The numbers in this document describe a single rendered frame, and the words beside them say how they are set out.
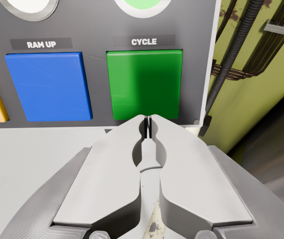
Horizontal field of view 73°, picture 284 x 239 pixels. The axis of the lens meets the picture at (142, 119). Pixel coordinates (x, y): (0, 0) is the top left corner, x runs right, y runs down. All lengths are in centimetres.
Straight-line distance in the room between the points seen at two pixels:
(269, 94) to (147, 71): 45
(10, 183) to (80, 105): 126
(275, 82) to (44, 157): 127
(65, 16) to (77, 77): 5
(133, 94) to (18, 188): 126
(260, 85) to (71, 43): 48
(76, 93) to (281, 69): 46
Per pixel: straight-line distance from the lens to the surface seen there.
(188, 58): 21
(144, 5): 20
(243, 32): 47
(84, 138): 136
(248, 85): 59
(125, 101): 21
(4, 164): 152
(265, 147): 67
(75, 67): 21
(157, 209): 53
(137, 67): 20
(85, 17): 21
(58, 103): 23
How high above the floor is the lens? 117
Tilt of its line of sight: 59 degrees down
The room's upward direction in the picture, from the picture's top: 3 degrees counter-clockwise
